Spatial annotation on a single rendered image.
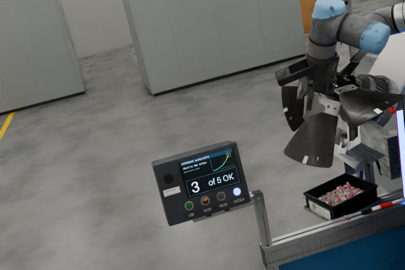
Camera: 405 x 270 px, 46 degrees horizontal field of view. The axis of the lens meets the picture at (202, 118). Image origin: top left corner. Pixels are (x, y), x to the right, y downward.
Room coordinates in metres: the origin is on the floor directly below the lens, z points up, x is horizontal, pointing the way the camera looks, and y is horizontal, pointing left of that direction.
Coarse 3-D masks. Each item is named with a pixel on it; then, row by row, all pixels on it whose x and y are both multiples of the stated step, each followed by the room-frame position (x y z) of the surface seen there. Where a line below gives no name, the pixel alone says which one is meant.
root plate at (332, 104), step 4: (320, 100) 1.90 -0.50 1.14; (324, 100) 1.90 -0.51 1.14; (328, 100) 1.89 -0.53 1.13; (332, 100) 1.88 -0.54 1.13; (324, 104) 1.89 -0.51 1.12; (328, 104) 1.88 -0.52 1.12; (332, 104) 1.87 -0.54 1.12; (336, 104) 1.87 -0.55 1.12; (340, 104) 1.86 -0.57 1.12; (328, 108) 1.87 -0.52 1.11; (332, 108) 1.86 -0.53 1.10; (336, 108) 1.86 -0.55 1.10; (324, 112) 1.87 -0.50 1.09; (328, 112) 1.86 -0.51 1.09; (332, 112) 1.86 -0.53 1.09; (336, 112) 1.85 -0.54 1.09
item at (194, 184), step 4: (188, 180) 1.30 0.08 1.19; (192, 180) 1.30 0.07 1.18; (196, 180) 1.30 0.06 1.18; (200, 180) 1.30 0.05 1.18; (188, 184) 1.30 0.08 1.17; (192, 184) 1.30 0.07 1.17; (196, 184) 1.30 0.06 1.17; (200, 184) 1.30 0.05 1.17; (188, 188) 1.29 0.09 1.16; (192, 188) 1.29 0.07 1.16; (196, 188) 1.29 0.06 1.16; (200, 188) 1.30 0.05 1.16; (188, 192) 1.29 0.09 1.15; (192, 192) 1.29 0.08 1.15; (196, 192) 1.29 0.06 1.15; (200, 192) 1.29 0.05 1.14; (204, 192) 1.29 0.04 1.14
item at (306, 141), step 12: (312, 120) 1.86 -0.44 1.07; (324, 120) 1.84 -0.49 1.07; (336, 120) 1.83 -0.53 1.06; (300, 132) 1.86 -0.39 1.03; (312, 132) 1.83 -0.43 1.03; (324, 132) 1.81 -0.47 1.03; (288, 144) 1.87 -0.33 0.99; (300, 144) 1.83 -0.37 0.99; (312, 144) 1.80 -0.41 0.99; (324, 144) 1.78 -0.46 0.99; (288, 156) 1.84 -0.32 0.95; (300, 156) 1.80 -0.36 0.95; (312, 156) 1.77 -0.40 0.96; (324, 156) 1.75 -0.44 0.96
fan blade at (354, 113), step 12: (348, 96) 1.74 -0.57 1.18; (360, 96) 1.71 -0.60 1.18; (372, 96) 1.68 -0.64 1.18; (384, 96) 1.65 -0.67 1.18; (396, 96) 1.61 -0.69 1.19; (348, 108) 1.67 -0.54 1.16; (360, 108) 1.64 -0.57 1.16; (372, 108) 1.61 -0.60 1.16; (384, 108) 1.57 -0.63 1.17; (348, 120) 1.62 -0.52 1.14; (360, 120) 1.58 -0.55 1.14
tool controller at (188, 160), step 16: (224, 144) 1.36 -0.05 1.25; (160, 160) 1.37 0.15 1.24; (176, 160) 1.31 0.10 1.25; (192, 160) 1.32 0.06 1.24; (208, 160) 1.32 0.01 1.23; (224, 160) 1.32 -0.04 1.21; (240, 160) 1.33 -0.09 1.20; (160, 176) 1.30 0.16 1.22; (176, 176) 1.30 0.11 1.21; (192, 176) 1.30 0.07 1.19; (208, 176) 1.31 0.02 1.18; (224, 176) 1.31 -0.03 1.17; (240, 176) 1.32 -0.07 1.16; (160, 192) 1.29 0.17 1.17; (176, 192) 1.29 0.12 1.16; (208, 192) 1.29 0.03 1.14; (224, 192) 1.30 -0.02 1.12; (176, 208) 1.27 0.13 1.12; (208, 208) 1.28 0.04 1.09; (224, 208) 1.29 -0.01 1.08; (176, 224) 1.26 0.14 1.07
